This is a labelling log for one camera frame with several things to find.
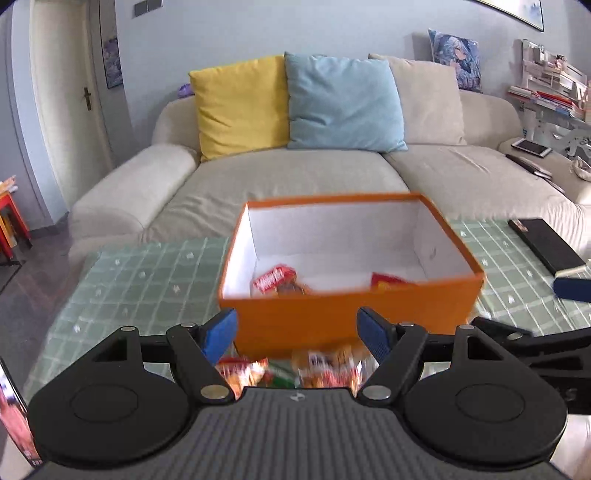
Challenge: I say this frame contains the peanut snack bag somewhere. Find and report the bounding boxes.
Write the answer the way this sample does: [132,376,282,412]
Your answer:
[291,345,375,395]

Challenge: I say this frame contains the large red snack bag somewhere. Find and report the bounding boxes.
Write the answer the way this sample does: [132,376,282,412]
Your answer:
[370,272,413,291]

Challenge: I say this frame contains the green sausage stick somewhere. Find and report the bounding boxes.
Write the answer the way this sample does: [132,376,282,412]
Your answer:
[262,362,296,389]

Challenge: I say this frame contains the Mimi fries snack bag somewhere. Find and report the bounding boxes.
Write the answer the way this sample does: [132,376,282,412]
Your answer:
[250,264,297,296]

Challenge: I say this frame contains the red braised meat pack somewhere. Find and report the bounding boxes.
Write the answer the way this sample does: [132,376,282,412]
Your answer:
[276,279,311,295]

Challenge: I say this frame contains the black notebook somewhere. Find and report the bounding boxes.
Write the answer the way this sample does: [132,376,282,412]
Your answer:
[508,218,587,277]

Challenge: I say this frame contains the green checked tablecloth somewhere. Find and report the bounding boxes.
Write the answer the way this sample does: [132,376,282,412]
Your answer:
[24,220,590,399]

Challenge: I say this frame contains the black remote on sofa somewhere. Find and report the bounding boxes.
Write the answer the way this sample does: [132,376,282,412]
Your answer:
[506,154,553,180]

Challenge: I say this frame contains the orange cardboard box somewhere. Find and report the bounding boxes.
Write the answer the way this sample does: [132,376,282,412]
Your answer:
[218,193,485,358]

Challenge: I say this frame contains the white tablet on sofa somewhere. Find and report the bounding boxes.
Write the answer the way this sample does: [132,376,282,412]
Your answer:
[511,138,552,158]

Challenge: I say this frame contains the beige sofa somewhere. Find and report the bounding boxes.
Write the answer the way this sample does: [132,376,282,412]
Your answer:
[69,91,590,266]

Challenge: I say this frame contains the smartphone on stand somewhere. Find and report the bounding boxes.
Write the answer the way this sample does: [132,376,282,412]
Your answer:
[1,360,43,468]

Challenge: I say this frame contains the white desk shelf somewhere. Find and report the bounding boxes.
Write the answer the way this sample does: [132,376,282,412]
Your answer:
[507,39,590,161]

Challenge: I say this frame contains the red orange stools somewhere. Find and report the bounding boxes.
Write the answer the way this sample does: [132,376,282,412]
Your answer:
[0,176,32,265]

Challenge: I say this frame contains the beige cushion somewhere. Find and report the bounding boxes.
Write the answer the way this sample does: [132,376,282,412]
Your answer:
[369,54,466,146]

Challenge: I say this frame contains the yellow cushion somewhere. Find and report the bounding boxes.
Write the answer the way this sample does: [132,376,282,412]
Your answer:
[189,55,290,161]

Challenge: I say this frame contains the light blue cushion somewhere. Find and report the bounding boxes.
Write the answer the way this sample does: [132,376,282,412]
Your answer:
[284,52,407,153]

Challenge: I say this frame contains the anime print cushion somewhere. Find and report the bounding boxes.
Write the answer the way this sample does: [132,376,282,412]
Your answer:
[428,29,482,93]

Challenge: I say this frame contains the white door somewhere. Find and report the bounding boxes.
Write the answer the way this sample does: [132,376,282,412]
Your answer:
[31,1,113,208]

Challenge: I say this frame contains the framed wall picture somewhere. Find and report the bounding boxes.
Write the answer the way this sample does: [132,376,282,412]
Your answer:
[477,0,545,32]

